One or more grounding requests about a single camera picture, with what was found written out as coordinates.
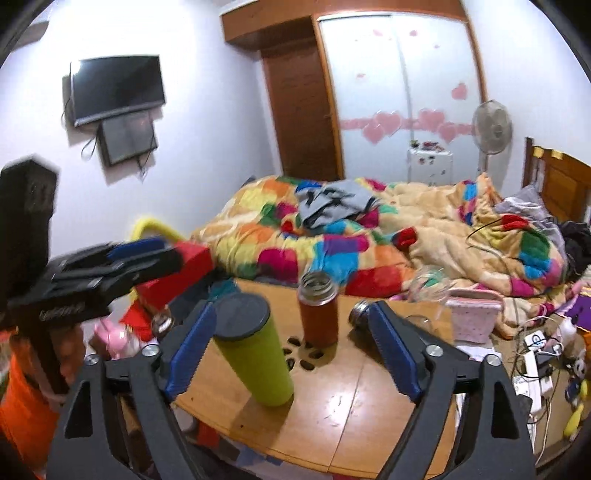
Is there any green bottle with clear neck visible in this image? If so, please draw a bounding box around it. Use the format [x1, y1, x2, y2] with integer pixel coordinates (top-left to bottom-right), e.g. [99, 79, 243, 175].
[214, 292, 294, 407]

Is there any clear plastic cup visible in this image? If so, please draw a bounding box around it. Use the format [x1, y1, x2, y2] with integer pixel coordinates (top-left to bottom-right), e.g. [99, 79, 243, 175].
[408, 266, 451, 303]

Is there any pink plush toy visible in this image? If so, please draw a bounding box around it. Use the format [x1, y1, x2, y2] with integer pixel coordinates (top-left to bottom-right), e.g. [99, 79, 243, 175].
[89, 319, 141, 360]

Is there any white power strip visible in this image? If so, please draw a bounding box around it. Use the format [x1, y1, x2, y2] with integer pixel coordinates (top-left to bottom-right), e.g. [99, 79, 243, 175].
[513, 330, 554, 419]

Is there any red box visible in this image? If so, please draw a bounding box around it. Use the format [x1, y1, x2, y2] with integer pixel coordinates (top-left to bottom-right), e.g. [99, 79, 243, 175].
[136, 241, 214, 312]

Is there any pink storage basket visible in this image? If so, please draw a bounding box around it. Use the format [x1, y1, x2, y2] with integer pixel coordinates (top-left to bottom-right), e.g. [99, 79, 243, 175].
[446, 297, 503, 344]

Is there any yellow plush toy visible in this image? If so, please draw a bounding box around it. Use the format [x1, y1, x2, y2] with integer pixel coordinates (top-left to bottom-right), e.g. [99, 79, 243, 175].
[563, 358, 589, 441]

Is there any small black monitor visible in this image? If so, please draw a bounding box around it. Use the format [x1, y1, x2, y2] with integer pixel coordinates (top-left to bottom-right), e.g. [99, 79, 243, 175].
[97, 112, 157, 167]

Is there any orange jacket sleeve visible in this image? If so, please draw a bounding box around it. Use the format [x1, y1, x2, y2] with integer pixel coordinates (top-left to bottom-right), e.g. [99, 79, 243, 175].
[1, 334, 58, 473]

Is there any black thermos bottle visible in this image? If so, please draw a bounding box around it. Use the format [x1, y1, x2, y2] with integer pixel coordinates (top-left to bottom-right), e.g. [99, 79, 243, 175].
[349, 299, 370, 331]

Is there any red thermos bottle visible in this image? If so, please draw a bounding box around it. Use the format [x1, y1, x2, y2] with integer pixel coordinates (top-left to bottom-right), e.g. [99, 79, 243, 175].
[297, 271, 339, 348]

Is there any colourful patchwork blanket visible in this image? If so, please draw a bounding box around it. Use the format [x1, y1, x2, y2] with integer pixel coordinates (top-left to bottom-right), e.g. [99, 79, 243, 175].
[191, 174, 566, 298]

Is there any grey and black garment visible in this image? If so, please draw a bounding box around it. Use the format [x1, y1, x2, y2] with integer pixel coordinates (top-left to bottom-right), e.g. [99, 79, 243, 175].
[294, 179, 378, 230]

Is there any brown wooden door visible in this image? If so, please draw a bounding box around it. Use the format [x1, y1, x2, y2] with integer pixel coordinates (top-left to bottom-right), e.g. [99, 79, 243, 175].
[262, 38, 341, 181]

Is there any white bedside cabinet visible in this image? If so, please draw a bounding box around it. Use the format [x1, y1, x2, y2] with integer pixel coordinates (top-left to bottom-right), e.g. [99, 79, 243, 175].
[408, 148, 454, 186]

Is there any wooden bed headboard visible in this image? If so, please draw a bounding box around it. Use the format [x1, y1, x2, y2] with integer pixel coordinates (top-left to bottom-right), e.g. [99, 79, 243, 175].
[522, 137, 591, 223]

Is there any standing electric fan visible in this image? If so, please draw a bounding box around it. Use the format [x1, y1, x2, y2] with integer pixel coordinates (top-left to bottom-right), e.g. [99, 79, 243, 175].
[472, 99, 513, 173]

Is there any wall mounted black television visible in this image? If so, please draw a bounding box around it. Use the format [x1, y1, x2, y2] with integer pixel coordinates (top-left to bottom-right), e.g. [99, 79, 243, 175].
[68, 55, 165, 127]

